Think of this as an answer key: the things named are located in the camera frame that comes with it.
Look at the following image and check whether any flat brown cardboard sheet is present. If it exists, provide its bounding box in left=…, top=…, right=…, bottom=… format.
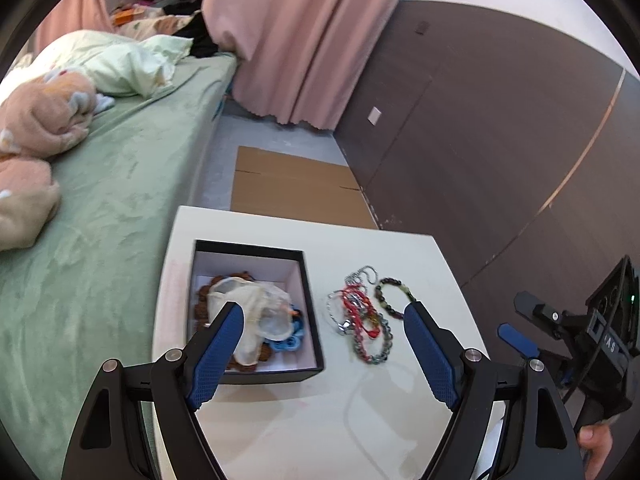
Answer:
left=230, top=146, right=379, bottom=231

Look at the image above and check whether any pink fleece blanket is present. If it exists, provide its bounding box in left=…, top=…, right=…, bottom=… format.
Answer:
left=0, top=67, right=104, bottom=252

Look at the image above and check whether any silver bangle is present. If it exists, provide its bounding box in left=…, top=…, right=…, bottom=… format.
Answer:
left=326, top=290, right=357, bottom=337

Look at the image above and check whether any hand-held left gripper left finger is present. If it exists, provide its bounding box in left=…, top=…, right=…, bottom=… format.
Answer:
left=60, top=301, right=246, bottom=480

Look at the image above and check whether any dark green bead bracelet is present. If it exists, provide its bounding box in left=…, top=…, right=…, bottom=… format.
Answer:
left=375, top=276, right=417, bottom=322

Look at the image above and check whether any black jewelry box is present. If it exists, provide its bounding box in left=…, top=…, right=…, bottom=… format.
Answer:
left=187, top=239, right=326, bottom=386

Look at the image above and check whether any silver chain necklace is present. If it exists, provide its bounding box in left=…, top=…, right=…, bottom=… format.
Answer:
left=345, top=265, right=378, bottom=292

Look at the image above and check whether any bed with green sheet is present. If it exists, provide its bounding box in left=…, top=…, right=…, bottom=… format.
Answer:
left=0, top=52, right=238, bottom=467

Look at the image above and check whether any brown wooden bead bracelet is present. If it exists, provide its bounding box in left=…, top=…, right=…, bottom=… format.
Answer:
left=196, top=272, right=273, bottom=373

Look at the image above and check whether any blue cord bracelet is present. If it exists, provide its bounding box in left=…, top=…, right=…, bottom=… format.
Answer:
left=262, top=305, right=306, bottom=353

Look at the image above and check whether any multicoloured bead bracelet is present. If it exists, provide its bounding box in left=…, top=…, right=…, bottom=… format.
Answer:
left=351, top=310, right=397, bottom=366

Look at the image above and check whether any red cord bracelet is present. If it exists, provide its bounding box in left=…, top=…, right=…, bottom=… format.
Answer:
left=340, top=284, right=382, bottom=339

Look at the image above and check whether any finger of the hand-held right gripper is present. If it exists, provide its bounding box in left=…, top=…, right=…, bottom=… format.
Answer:
left=496, top=324, right=566, bottom=376
left=514, top=291, right=566, bottom=332

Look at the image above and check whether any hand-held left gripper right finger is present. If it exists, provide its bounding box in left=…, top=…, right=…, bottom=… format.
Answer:
left=403, top=301, right=586, bottom=480

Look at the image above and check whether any wide pink curtain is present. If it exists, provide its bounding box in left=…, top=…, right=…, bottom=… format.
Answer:
left=201, top=0, right=422, bottom=134

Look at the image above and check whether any floral pillow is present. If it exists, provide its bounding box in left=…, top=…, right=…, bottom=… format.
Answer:
left=124, top=14, right=197, bottom=39

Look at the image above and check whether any narrow pink curtain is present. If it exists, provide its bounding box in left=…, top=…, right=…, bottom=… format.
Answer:
left=34, top=0, right=119, bottom=54

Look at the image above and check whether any person's right hand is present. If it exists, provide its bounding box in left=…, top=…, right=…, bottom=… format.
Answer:
left=575, top=422, right=616, bottom=480

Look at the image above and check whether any white organza pouch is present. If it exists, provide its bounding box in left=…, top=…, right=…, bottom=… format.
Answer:
left=207, top=277, right=293, bottom=366

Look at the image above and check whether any pile of clothes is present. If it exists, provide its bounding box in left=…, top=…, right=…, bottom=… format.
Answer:
left=112, top=0, right=232, bottom=59

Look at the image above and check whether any pale green pillow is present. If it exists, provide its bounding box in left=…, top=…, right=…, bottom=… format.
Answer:
left=30, top=30, right=194, bottom=99

